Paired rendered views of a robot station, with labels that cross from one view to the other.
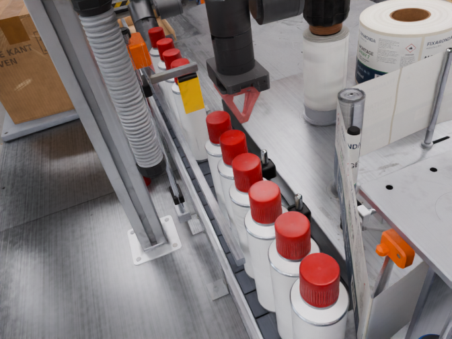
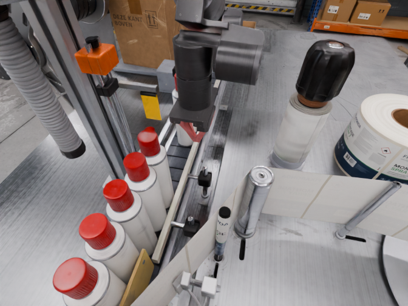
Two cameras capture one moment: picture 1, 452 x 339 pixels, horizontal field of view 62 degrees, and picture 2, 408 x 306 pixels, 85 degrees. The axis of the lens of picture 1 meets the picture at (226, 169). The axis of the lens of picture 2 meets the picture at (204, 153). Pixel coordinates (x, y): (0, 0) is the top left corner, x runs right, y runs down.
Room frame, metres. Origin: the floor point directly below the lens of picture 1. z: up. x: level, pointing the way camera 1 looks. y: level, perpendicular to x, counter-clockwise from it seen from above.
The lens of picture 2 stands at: (0.23, -0.20, 1.34)
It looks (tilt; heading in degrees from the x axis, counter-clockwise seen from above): 48 degrees down; 25
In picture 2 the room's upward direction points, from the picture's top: straight up
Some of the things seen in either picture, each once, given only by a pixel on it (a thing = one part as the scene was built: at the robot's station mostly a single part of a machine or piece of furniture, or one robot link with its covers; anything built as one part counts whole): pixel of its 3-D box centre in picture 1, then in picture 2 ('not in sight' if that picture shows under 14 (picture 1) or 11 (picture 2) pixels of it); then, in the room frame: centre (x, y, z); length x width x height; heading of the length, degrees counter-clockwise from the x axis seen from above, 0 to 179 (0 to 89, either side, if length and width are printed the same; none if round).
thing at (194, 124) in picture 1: (192, 112); (184, 112); (0.62, 0.04, 0.98); 0.05 x 0.05 x 0.20
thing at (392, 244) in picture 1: (393, 249); not in sight; (0.18, -0.12, 1.08); 0.03 x 0.02 x 0.02; 13
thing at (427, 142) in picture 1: (437, 101); (363, 214); (0.52, -0.37, 0.97); 0.02 x 0.02 x 0.19
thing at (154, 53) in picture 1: (167, 74); not in sight; (0.80, 0.09, 0.98); 0.05 x 0.05 x 0.20
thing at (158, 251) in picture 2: not in sight; (212, 95); (0.83, 0.05, 0.91); 1.07 x 0.01 x 0.02; 13
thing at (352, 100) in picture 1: (347, 146); (251, 206); (0.45, -0.19, 0.97); 0.05 x 0.05 x 0.19
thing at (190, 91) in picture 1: (191, 93); (151, 105); (0.49, 0.03, 1.09); 0.03 x 0.01 x 0.06; 103
